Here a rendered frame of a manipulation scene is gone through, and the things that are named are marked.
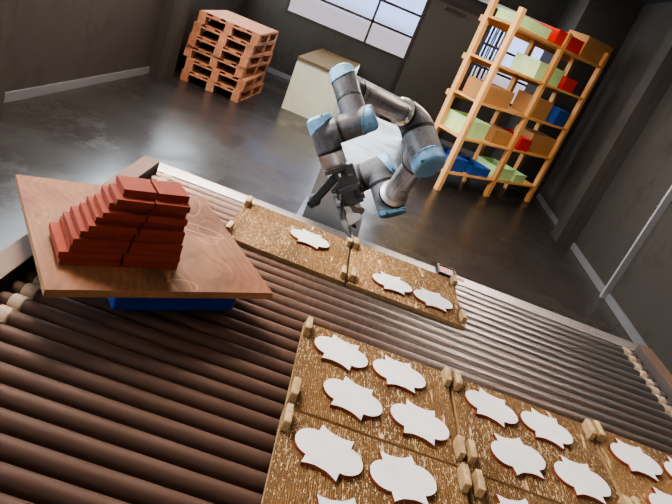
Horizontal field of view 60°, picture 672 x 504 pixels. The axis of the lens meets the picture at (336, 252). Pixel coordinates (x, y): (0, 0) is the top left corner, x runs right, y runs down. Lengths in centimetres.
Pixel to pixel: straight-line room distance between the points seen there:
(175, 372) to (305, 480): 36
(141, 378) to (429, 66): 947
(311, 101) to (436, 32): 298
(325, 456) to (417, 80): 949
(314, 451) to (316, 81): 729
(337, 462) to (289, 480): 11
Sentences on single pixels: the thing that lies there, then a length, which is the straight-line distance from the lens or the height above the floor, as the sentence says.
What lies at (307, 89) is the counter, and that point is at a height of 37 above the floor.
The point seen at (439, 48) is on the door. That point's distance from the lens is 1038.
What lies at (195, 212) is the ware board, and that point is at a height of 104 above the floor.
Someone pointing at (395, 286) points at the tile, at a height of 95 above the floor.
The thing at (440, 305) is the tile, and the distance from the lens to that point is 196.
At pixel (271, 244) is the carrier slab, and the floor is 94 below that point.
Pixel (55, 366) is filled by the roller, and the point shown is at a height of 92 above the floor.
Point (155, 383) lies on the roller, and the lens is 124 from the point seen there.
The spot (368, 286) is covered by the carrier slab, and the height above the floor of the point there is 94.
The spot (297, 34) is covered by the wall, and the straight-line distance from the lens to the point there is 1061.
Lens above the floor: 172
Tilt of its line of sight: 23 degrees down
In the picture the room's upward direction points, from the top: 23 degrees clockwise
